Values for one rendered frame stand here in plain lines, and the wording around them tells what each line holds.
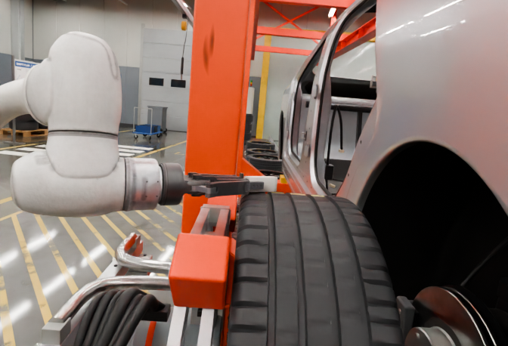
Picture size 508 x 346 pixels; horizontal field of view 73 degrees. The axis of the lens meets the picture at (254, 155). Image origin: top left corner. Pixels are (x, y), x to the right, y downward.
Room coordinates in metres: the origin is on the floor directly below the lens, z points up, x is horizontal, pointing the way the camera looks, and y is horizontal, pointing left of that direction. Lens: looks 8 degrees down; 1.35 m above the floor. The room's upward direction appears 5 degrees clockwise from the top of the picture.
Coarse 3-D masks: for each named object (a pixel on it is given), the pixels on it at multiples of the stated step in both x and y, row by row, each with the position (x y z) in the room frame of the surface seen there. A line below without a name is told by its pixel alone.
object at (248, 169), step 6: (246, 162) 3.01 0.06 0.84; (246, 168) 3.01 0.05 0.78; (252, 168) 3.01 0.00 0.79; (246, 174) 3.01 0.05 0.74; (252, 174) 3.01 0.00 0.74; (258, 174) 3.01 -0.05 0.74; (282, 180) 3.01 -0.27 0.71; (282, 186) 3.00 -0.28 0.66; (288, 186) 3.00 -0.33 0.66; (288, 192) 3.00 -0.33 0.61
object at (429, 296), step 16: (432, 288) 0.72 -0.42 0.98; (448, 288) 0.70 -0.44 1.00; (416, 304) 0.77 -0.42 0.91; (432, 304) 0.71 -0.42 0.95; (448, 304) 0.66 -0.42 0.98; (464, 304) 0.62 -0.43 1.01; (432, 320) 0.70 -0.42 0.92; (448, 320) 0.65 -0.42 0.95; (464, 320) 0.60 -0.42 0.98; (480, 320) 0.59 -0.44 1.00; (416, 336) 0.67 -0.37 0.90; (432, 336) 0.64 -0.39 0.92; (448, 336) 0.64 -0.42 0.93; (464, 336) 0.60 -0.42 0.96; (480, 336) 0.56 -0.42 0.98
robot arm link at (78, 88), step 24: (72, 48) 0.53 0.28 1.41; (96, 48) 0.55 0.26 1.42; (48, 72) 0.52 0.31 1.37; (72, 72) 0.52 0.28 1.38; (96, 72) 0.53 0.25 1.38; (0, 96) 0.56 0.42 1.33; (24, 96) 0.53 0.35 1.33; (48, 96) 0.51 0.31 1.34; (72, 96) 0.51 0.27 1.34; (96, 96) 0.52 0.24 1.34; (120, 96) 0.57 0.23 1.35; (0, 120) 0.57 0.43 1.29; (48, 120) 0.52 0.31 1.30; (72, 120) 0.51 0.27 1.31; (96, 120) 0.52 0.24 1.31
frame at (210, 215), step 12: (204, 204) 0.75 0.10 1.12; (204, 216) 0.67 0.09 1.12; (216, 216) 0.72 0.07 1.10; (228, 216) 0.72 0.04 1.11; (192, 228) 0.60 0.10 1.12; (204, 228) 0.65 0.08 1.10; (216, 228) 0.61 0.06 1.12; (228, 228) 0.80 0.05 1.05; (180, 312) 0.46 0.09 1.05; (204, 312) 0.46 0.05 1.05; (180, 324) 0.45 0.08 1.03; (204, 324) 0.45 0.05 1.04; (180, 336) 0.44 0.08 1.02; (204, 336) 0.44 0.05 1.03
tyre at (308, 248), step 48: (240, 240) 0.51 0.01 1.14; (288, 240) 0.51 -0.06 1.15; (336, 240) 0.52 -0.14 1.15; (240, 288) 0.44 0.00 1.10; (288, 288) 0.44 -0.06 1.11; (336, 288) 0.45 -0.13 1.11; (384, 288) 0.46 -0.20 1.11; (240, 336) 0.40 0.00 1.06; (288, 336) 0.40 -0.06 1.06; (336, 336) 0.41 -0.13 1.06; (384, 336) 0.41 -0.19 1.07
